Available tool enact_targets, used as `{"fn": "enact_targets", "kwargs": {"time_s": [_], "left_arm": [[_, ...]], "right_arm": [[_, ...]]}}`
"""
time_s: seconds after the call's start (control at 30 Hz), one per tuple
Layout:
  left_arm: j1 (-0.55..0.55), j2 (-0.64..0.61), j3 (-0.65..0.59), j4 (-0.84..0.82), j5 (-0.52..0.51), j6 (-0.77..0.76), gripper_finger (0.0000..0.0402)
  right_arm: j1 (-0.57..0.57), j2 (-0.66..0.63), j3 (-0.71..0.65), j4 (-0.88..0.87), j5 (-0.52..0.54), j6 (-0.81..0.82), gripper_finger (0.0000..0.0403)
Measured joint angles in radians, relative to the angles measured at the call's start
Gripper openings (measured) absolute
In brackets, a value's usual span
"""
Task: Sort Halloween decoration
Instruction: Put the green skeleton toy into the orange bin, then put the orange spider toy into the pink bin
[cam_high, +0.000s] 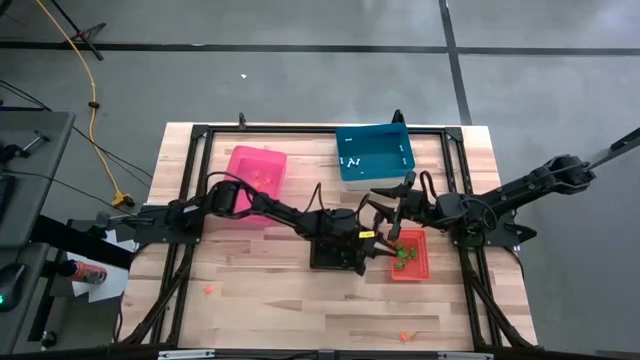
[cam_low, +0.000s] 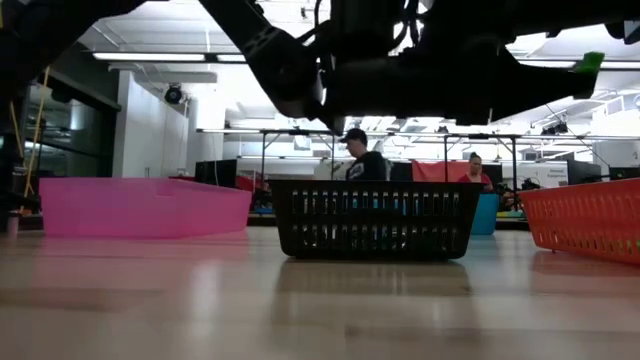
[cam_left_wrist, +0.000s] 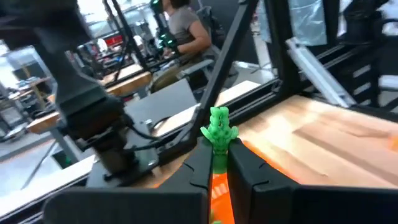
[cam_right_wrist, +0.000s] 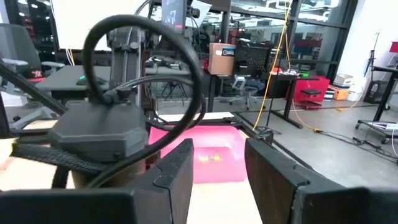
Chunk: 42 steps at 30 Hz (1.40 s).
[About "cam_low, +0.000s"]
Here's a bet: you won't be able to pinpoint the blue plastic bin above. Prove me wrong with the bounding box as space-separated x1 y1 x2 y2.
468 192 501 237

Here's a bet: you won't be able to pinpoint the orange slotted basket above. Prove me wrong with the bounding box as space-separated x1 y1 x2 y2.
517 177 640 266

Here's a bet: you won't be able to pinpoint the black slotted basket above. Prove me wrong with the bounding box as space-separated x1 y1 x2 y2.
267 179 485 262

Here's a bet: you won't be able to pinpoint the person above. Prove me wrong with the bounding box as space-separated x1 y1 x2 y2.
457 151 496 194
338 127 389 182

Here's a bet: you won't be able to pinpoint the black overhead light bar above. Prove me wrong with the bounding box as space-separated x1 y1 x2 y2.
92 49 640 71

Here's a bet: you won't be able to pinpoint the pink plastic bin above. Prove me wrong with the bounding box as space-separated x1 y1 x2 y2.
38 176 253 239

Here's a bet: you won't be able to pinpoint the black metal table frame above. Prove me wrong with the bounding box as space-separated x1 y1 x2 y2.
247 209 530 232

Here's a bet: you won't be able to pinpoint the black frame stand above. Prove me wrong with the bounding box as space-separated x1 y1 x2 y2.
443 132 521 212
259 128 337 181

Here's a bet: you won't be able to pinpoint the black partition panel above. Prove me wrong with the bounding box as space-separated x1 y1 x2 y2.
389 162 414 182

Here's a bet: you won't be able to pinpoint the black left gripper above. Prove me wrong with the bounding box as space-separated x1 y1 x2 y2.
319 0 601 135

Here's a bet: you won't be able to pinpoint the green plastic toy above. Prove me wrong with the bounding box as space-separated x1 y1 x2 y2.
573 50 606 76

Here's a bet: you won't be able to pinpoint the yellow extension cable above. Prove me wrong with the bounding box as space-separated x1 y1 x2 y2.
8 64 53 197

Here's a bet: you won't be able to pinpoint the orange hanging cloth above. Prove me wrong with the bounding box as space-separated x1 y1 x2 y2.
412 159 471 184

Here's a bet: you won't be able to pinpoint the small black ceiling lamps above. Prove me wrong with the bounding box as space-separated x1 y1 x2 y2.
541 121 570 137

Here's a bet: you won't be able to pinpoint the white sign board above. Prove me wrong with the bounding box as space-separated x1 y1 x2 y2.
502 160 570 190

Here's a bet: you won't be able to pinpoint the black monitor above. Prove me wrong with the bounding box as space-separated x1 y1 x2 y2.
608 165 640 182
194 159 239 189
567 159 604 187

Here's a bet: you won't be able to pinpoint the patterned hanging cloth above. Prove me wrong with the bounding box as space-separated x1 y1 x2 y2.
313 159 347 181

